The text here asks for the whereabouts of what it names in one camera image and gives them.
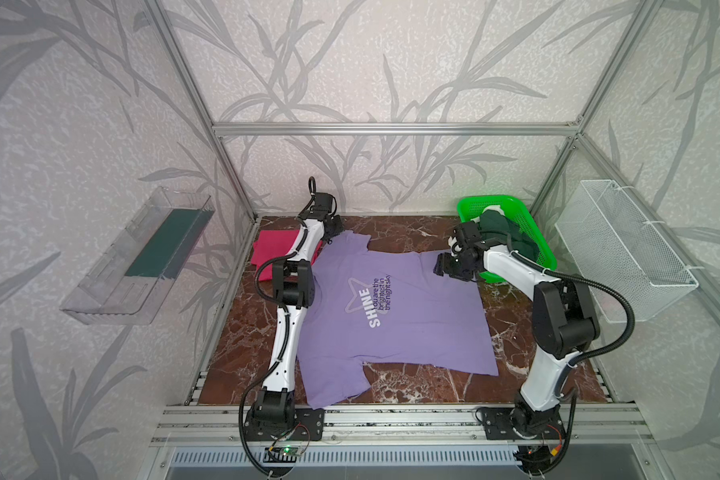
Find clear plastic wall tray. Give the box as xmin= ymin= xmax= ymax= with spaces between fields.
xmin=60 ymin=187 xmax=215 ymax=326

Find aluminium horizontal frame bar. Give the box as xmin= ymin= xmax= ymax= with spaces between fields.
xmin=212 ymin=122 xmax=579 ymax=137

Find purple printed t-shirt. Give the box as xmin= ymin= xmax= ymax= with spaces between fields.
xmin=297 ymin=231 xmax=498 ymax=409

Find white wire mesh basket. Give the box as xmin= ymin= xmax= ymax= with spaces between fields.
xmin=555 ymin=180 xmax=698 ymax=322

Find aluminium frame post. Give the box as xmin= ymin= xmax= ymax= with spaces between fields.
xmin=530 ymin=0 xmax=663 ymax=219
xmin=145 ymin=0 xmax=258 ymax=221

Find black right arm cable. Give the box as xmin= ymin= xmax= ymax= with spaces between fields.
xmin=503 ymin=239 xmax=636 ymax=475

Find dark green t-shirt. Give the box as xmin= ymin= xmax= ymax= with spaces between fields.
xmin=478 ymin=211 xmax=540 ymax=261

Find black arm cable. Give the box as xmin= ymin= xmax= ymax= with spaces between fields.
xmin=238 ymin=176 xmax=337 ymax=478
xmin=503 ymin=239 xmax=636 ymax=475

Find green circuit board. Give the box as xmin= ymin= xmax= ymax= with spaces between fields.
xmin=266 ymin=444 xmax=309 ymax=463

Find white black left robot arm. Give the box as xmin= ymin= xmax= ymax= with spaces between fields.
xmin=239 ymin=203 xmax=343 ymax=440

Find folded magenta t-shirt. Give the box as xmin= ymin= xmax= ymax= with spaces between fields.
xmin=251 ymin=230 xmax=301 ymax=283

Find green plastic basket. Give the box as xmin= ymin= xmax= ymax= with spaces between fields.
xmin=457 ymin=195 xmax=558 ymax=270

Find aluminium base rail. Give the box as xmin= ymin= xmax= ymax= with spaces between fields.
xmin=149 ymin=403 xmax=655 ymax=447

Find left aluminium frame post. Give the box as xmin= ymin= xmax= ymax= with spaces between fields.
xmin=145 ymin=0 xmax=258 ymax=221

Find white t-shirt in basket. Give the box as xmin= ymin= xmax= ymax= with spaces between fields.
xmin=483 ymin=205 xmax=505 ymax=215

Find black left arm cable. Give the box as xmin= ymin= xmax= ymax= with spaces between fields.
xmin=238 ymin=176 xmax=337 ymax=478

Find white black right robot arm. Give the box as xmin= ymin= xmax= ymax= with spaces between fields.
xmin=434 ymin=245 xmax=600 ymax=439

